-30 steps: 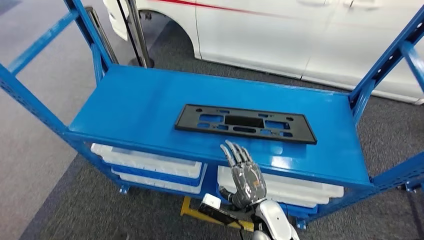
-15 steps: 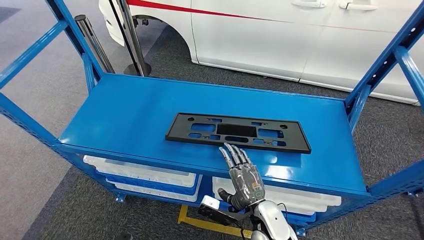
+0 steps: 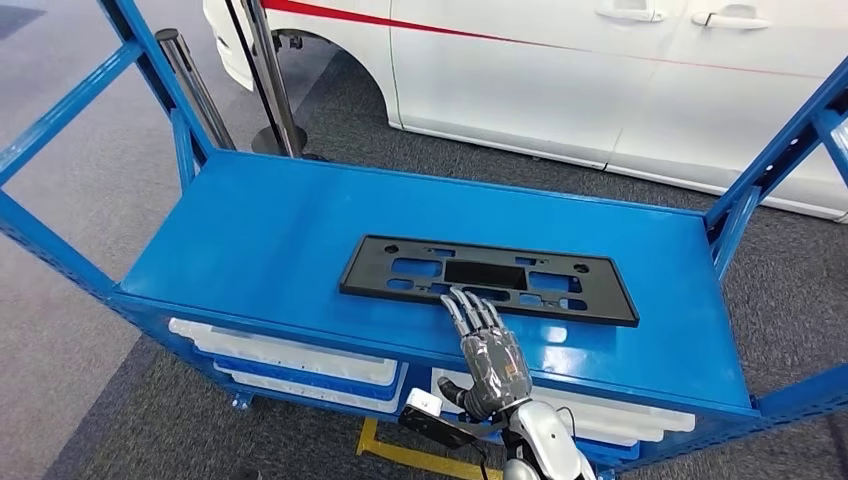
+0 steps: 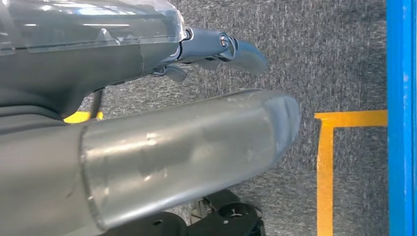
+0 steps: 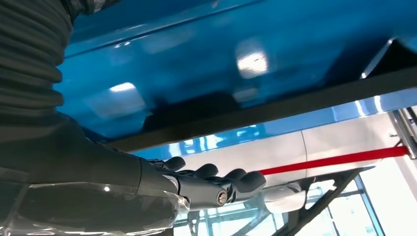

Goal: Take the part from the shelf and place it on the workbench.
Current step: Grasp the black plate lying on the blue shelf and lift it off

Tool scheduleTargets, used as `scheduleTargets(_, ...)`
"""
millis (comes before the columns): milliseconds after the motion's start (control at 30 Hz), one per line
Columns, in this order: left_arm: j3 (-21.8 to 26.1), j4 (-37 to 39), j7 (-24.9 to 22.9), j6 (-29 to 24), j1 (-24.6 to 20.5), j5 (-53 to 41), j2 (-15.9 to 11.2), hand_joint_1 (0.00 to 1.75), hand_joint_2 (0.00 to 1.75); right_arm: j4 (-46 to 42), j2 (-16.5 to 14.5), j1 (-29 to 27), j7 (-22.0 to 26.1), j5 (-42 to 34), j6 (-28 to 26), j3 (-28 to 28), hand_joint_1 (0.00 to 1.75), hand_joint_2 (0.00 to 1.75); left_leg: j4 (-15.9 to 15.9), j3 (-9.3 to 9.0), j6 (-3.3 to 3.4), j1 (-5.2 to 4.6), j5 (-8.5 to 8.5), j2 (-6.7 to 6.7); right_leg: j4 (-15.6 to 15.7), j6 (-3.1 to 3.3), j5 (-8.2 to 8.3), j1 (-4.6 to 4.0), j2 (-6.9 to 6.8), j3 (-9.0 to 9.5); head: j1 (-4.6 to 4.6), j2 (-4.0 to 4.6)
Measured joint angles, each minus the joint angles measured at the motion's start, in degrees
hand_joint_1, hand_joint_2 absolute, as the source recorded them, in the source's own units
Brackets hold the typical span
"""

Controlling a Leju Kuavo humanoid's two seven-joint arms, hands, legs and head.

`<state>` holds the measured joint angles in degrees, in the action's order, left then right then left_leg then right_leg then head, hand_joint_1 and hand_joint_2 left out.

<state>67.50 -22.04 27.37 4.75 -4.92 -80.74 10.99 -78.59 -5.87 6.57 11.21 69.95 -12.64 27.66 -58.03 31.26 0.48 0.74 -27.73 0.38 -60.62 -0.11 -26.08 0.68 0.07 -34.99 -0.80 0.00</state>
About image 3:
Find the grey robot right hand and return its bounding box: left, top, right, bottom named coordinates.
left=438, top=286, right=535, bottom=422

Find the black plastic mounting plate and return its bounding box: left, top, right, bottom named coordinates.
left=339, top=235, right=641, bottom=329

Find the blue metal shelf rack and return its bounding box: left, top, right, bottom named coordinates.
left=0, top=0, right=848, bottom=480

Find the white car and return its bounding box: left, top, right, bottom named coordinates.
left=201, top=0, right=848, bottom=223

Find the chrome stanchion with round base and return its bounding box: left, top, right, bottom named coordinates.
left=241, top=0, right=309, bottom=159

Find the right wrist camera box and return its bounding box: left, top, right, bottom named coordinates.
left=397, top=387, right=508, bottom=452

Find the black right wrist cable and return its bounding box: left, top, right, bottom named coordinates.
left=472, top=440, right=493, bottom=480

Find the thin black barrier cord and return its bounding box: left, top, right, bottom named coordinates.
left=225, top=0, right=287, bottom=157

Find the chrome stanchion post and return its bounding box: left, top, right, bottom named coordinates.
left=155, top=27, right=236, bottom=152

